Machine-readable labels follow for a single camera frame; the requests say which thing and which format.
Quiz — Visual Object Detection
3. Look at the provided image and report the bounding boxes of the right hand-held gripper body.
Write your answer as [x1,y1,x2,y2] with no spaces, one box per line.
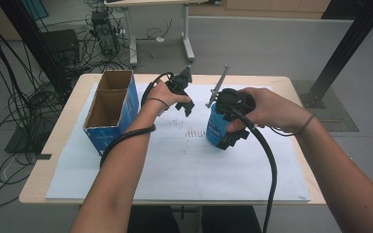
[205,64,256,122]

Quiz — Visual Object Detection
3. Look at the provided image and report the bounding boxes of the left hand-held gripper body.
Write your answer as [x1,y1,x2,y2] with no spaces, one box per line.
[165,66,193,97]

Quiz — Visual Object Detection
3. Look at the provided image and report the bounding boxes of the blue can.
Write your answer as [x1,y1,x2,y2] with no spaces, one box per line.
[206,103,238,149]

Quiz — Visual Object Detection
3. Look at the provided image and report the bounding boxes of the blue cardboard box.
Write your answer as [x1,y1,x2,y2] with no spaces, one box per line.
[83,69,140,157]

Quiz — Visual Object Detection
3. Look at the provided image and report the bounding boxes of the person's left hand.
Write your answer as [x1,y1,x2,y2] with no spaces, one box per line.
[142,81,192,117]

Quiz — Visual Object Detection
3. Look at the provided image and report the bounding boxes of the person's right hand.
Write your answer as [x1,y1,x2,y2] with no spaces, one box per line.
[226,86,313,134]

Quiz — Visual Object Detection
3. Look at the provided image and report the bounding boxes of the black wrist band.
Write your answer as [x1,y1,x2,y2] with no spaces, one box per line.
[270,115,317,137]
[145,96,170,110]

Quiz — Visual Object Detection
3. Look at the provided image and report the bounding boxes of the white table mat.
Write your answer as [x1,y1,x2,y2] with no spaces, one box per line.
[45,83,311,202]

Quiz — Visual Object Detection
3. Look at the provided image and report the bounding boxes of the white background desk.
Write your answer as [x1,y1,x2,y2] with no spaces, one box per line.
[104,0,222,67]

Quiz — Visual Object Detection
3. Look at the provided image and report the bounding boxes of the person's legs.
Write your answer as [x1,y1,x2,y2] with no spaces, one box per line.
[127,205,264,233]

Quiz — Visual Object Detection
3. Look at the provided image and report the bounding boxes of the black computer tower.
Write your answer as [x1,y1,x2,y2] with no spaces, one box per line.
[90,9,120,56]

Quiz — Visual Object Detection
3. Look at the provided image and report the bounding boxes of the black equipment box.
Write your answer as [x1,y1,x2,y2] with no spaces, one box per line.
[42,28,81,66]

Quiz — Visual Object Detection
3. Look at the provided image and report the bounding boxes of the black metal stand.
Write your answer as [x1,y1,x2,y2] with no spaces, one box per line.
[0,0,73,95]

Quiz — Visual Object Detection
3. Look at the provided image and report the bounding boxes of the right hand-held gripper cable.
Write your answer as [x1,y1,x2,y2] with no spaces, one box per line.
[229,110,279,233]

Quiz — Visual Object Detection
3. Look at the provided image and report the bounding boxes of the hand-held gripper cable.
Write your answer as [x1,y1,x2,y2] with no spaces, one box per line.
[229,110,279,233]
[99,71,175,169]

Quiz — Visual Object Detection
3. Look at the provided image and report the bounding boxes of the left hand-held gripper cable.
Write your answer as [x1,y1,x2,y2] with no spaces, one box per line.
[99,71,175,169]

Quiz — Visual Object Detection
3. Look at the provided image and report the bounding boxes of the black metal post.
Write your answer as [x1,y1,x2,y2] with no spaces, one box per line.
[299,0,373,110]

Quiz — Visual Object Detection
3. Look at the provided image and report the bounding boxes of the tangle of black floor cables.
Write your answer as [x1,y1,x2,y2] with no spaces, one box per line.
[0,0,173,210]

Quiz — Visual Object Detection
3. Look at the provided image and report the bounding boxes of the black stand base plate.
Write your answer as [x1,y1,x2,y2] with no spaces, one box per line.
[4,127,51,154]

